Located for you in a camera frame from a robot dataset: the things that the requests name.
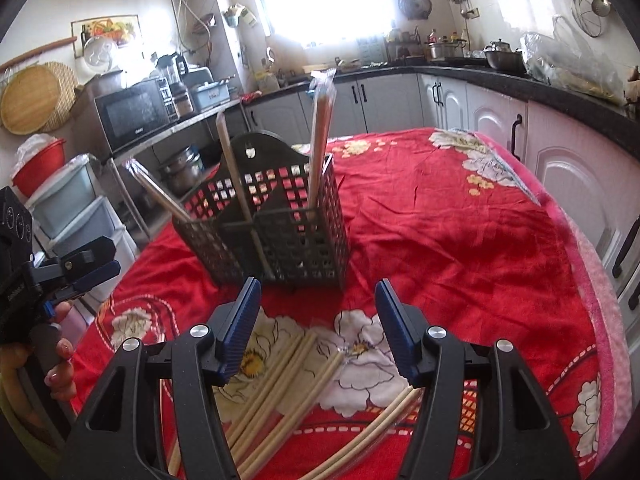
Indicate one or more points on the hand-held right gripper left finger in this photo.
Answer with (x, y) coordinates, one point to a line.
(240, 330)

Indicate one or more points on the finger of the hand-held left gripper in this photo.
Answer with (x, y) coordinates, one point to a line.
(100, 274)
(82, 257)

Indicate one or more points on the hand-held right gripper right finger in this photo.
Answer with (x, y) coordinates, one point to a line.
(397, 330)

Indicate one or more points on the bunch of chopsticks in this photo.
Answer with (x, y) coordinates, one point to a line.
(295, 385)

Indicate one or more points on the dark plastic utensil basket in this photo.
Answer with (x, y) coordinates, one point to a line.
(280, 220)

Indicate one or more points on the person's left hand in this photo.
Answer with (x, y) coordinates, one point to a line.
(62, 365)

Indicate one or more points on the plastic drawer unit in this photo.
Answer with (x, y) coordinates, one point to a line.
(75, 200)

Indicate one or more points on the red plastic basin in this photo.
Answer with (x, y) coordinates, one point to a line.
(42, 170)

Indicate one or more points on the red floral tablecloth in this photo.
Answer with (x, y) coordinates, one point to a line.
(450, 240)

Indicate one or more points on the white plastic bag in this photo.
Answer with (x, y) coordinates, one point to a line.
(32, 146)

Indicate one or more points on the stacked steel pots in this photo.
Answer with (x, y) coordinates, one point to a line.
(182, 172)

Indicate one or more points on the metal shelf rack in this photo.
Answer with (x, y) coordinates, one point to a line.
(165, 132)

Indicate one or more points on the black microwave oven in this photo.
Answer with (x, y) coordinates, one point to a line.
(130, 115)

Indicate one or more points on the round bamboo trays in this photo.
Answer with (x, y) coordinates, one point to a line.
(30, 100)

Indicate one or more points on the small silver countertop appliance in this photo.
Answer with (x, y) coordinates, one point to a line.
(181, 102)

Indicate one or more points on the white desk fan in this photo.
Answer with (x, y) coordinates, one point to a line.
(100, 57)

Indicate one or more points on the pink padded table cover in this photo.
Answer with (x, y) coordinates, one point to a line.
(580, 240)

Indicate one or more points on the wooden rolling pin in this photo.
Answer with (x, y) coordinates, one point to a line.
(37, 55)

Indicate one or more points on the grey plastic dish box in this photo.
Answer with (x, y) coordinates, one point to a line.
(212, 92)

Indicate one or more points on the black blender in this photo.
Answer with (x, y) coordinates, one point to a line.
(172, 67)

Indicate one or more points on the red cloth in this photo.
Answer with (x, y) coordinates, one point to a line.
(251, 96)

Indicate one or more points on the steel cooking pot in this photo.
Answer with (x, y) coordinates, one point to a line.
(440, 52)

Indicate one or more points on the striped knife holder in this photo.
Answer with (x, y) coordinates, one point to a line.
(371, 50)

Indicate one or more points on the black kitchen countertop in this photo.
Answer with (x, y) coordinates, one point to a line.
(550, 92)

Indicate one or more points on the countertop spice rack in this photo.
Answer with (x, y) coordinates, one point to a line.
(405, 45)

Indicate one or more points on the dark lidded cooking pot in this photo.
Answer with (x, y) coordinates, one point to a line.
(502, 60)

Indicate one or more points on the large clear plastic bag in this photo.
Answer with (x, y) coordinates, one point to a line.
(565, 65)

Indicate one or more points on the ginger roots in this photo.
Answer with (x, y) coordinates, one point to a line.
(634, 80)

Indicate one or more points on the fruit wall picture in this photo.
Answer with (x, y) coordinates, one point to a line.
(105, 35)

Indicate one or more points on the wall mounted caddy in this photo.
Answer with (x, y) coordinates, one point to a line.
(240, 16)

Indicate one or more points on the small round wall fan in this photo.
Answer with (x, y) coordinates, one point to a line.
(415, 5)

